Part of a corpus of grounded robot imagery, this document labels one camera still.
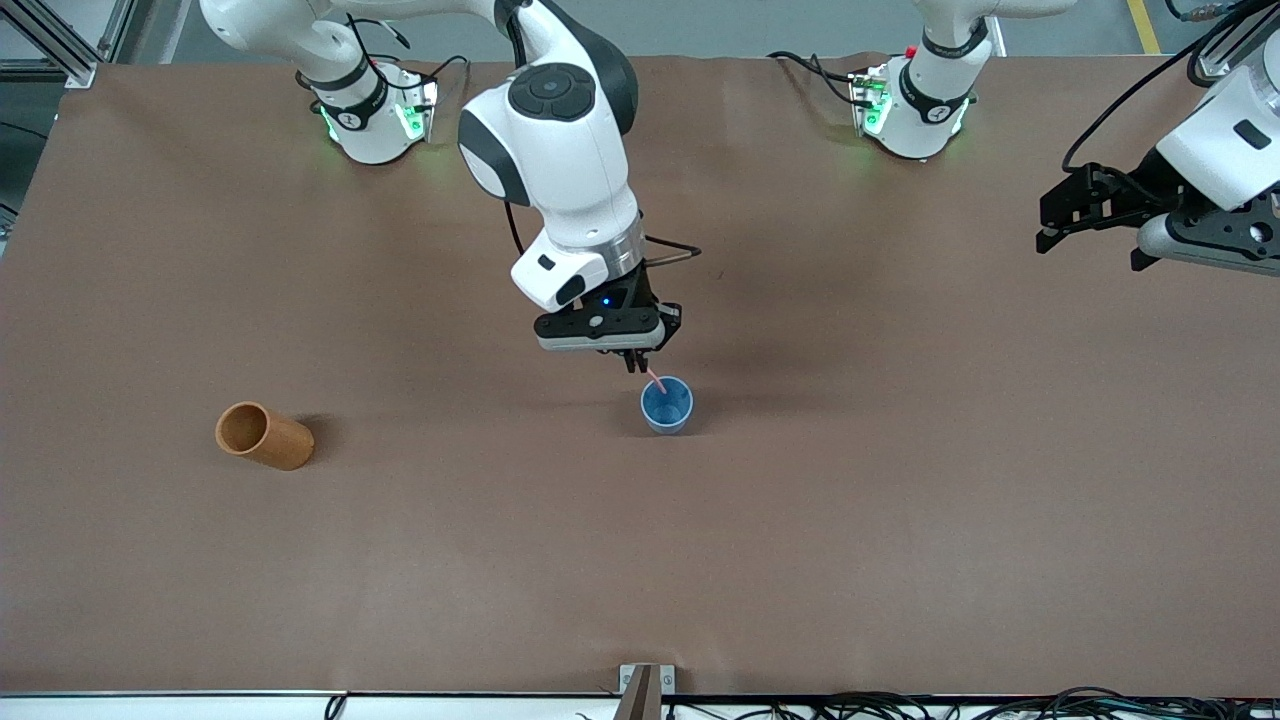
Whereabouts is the blue cup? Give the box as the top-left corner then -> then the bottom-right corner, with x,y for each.
640,376 -> 694,435

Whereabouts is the brown table mat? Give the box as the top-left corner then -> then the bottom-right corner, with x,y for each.
0,52 -> 1280,698

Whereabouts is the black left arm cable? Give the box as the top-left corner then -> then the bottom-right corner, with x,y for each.
1062,0 -> 1280,176

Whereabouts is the brown wooden cup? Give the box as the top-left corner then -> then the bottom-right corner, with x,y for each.
215,402 -> 315,472

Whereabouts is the black base cable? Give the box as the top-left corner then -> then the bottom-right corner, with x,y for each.
350,15 -> 471,103
768,50 -> 866,107

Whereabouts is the black cable bundle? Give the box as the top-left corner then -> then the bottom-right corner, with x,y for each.
660,686 -> 1280,720

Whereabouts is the grey metal bracket plate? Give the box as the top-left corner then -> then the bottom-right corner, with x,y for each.
619,664 -> 677,720

